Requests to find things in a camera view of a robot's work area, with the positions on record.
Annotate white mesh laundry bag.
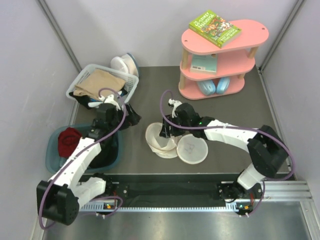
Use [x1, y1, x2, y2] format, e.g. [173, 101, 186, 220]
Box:
[145, 122, 209, 165]

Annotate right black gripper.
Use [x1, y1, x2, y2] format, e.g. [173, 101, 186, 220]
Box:
[160, 114, 192, 139]

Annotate dark red knit cloth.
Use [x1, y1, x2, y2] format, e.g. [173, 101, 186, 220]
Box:
[57, 127, 82, 159]

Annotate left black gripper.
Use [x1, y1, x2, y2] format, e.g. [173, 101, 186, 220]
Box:
[108, 103, 141, 132]

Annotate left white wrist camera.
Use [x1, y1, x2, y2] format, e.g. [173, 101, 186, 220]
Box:
[99, 94, 123, 111]

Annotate purple cable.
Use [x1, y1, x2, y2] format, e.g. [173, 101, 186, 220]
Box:
[159, 89, 297, 218]
[37, 87, 127, 230]

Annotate white plastic basket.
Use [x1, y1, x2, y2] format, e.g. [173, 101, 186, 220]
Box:
[65, 63, 139, 104]

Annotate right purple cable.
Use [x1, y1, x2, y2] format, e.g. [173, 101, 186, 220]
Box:
[159, 89, 297, 218]

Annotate light blue headphones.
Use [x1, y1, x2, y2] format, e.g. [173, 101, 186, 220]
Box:
[197, 77, 231, 96]

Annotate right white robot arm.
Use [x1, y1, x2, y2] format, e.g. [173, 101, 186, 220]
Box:
[159, 99, 289, 198]

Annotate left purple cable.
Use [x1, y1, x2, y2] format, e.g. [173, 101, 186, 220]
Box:
[37, 87, 127, 230]

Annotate black white garment in basket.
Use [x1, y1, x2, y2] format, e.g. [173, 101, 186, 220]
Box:
[68, 88, 131, 110]

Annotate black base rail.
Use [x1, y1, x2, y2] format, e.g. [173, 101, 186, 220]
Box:
[74, 173, 263, 208]

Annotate beige folded cloth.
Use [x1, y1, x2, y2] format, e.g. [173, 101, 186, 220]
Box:
[73, 69, 126, 100]

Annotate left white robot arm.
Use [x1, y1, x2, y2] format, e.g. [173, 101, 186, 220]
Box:
[36, 103, 141, 229]

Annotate green paperback book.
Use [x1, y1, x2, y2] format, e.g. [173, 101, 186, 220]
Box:
[189, 10, 242, 49]

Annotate teal book on shelf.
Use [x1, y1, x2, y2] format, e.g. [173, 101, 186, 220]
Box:
[190, 54, 218, 75]

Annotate pink three-tier shelf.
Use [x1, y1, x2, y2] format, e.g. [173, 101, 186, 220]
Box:
[178, 19, 269, 100]

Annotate teal plastic tub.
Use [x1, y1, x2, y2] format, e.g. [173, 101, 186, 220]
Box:
[45, 123, 124, 174]

